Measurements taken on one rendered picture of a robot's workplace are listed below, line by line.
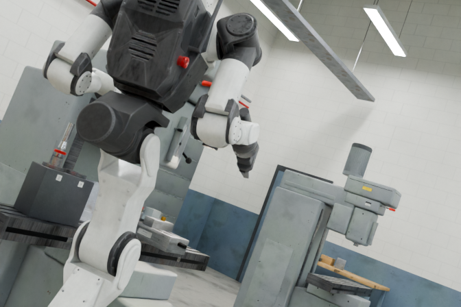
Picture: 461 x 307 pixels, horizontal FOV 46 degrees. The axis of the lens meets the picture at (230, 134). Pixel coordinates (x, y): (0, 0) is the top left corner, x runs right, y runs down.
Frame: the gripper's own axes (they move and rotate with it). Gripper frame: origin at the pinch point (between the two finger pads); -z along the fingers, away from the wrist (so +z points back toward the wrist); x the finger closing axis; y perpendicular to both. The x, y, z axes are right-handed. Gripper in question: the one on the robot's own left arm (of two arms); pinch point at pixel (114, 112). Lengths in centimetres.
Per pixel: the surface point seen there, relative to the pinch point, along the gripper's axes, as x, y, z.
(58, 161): -26.6, 8.5, -3.1
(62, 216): -42.5, -1.3, -13.0
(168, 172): 143, 115, -554
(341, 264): 155, -167, -608
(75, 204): -35.9, -2.6, -14.2
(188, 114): 26.0, -15.9, -31.8
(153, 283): -44, -39, -46
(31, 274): -66, 13, -60
